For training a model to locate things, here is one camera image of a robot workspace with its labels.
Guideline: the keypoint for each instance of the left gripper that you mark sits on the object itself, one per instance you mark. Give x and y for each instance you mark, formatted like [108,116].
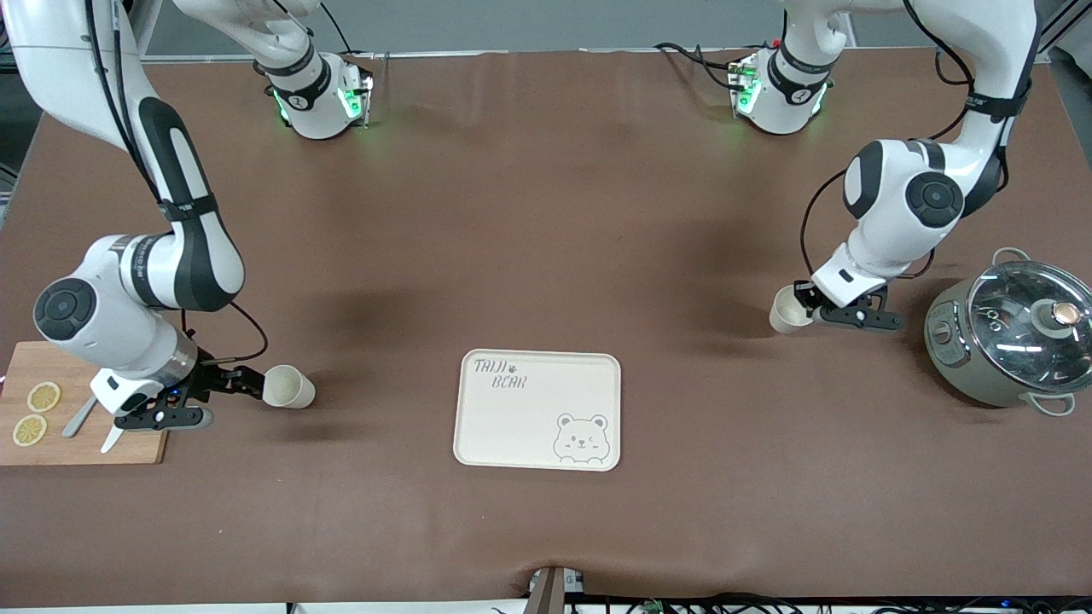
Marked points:
[807,295]

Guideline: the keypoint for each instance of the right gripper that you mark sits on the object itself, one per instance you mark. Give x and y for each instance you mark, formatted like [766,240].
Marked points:
[207,378]

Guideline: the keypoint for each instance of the white plastic cup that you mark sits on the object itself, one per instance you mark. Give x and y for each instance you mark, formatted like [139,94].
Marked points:
[294,388]
[785,314]

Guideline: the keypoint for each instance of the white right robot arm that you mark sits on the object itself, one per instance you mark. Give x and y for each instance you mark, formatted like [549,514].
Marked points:
[188,256]

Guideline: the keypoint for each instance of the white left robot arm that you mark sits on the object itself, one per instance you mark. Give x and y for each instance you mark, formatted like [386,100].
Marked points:
[896,196]

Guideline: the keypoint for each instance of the white bear print tray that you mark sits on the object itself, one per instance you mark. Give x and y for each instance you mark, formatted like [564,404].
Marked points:
[512,426]

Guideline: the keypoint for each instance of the white plastic knife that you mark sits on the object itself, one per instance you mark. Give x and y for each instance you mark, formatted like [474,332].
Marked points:
[111,439]

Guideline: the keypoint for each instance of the grey pot with glass lid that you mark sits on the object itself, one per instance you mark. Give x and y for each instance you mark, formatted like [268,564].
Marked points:
[955,358]

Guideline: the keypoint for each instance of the grey plastic knife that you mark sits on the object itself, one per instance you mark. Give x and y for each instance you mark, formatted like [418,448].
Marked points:
[78,418]

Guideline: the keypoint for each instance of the wooden cutting board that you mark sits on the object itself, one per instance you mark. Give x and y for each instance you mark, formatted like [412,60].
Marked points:
[77,448]

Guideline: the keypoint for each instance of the glass pot lid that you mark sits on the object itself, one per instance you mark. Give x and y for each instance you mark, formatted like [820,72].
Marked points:
[1007,333]

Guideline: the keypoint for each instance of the lemon slice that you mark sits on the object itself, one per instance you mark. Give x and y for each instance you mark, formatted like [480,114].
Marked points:
[30,431]
[43,396]

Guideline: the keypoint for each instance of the aluminium frame strut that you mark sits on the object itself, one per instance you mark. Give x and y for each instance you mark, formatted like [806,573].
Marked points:
[1062,26]
[147,26]

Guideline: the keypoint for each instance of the grey metal camera post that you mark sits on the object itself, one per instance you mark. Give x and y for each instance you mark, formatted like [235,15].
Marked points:
[553,593]

